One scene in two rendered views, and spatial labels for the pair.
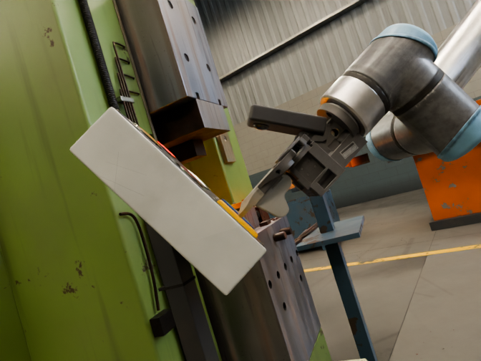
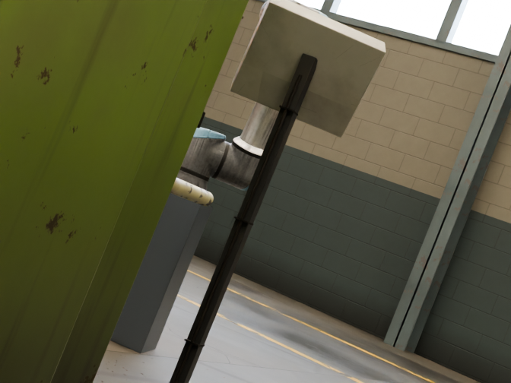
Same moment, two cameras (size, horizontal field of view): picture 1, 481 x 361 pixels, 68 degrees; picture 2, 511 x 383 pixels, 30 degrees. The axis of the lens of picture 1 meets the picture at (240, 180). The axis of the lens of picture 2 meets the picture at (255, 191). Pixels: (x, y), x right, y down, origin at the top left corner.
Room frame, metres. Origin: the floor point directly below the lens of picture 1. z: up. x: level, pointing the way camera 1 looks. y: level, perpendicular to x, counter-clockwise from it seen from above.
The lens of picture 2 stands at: (0.84, 2.71, 0.62)
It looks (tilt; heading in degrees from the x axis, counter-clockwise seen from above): 2 degrees up; 265
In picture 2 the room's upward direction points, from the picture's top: 22 degrees clockwise
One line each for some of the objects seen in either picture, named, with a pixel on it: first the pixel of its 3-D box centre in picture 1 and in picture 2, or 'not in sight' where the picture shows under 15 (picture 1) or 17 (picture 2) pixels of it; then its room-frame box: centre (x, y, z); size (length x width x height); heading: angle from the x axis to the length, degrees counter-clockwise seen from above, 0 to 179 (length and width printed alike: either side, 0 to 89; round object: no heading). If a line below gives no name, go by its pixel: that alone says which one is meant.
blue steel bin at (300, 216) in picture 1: (293, 225); not in sight; (5.38, -0.55, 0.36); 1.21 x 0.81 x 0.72; 62
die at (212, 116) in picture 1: (164, 137); not in sight; (1.26, 0.21, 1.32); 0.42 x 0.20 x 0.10; 68
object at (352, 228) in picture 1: (328, 233); not in sight; (1.62, -0.31, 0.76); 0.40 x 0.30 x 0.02; 158
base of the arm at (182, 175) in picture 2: not in sight; (186, 182); (0.81, -0.97, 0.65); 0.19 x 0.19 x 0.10
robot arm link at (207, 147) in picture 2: not in sight; (201, 150); (0.80, -0.97, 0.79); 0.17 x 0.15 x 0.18; 7
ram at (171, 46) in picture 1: (152, 74); not in sight; (1.30, 0.20, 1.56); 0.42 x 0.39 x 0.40; 68
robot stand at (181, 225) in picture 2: not in sight; (152, 267); (0.81, -0.97, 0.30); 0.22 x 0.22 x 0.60; 76
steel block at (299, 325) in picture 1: (220, 301); not in sight; (1.31, 0.20, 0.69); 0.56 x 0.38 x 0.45; 68
